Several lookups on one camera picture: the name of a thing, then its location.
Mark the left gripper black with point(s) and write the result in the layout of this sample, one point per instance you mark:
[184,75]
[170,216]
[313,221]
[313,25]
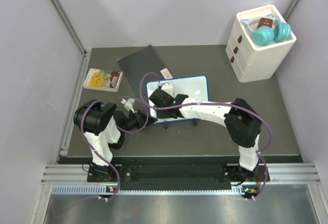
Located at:
[140,117]

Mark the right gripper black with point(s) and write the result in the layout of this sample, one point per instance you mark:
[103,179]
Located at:
[162,115]

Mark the blue framed whiteboard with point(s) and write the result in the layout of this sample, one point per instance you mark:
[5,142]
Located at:
[193,86]

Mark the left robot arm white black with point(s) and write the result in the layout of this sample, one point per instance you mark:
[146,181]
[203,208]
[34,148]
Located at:
[104,128]

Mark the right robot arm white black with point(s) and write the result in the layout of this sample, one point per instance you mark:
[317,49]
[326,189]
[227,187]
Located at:
[237,117]

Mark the dark grey notebook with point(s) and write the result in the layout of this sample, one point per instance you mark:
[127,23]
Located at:
[137,64]

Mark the yellow picture book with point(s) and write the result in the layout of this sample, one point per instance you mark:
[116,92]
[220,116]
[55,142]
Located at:
[103,80]

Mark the teal headphones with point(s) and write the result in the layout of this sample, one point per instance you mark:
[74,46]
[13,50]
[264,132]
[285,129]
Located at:
[262,36]

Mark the brown square toy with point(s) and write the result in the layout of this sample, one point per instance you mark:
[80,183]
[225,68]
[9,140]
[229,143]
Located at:
[268,22]

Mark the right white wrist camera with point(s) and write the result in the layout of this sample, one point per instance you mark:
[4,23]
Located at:
[167,87]

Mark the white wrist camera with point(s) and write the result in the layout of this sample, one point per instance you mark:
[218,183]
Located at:
[128,104]
[167,87]

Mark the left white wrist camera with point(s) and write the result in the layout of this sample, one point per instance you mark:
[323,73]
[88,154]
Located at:
[128,104]

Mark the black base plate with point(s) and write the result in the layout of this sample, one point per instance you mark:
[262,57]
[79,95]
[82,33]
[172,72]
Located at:
[178,173]

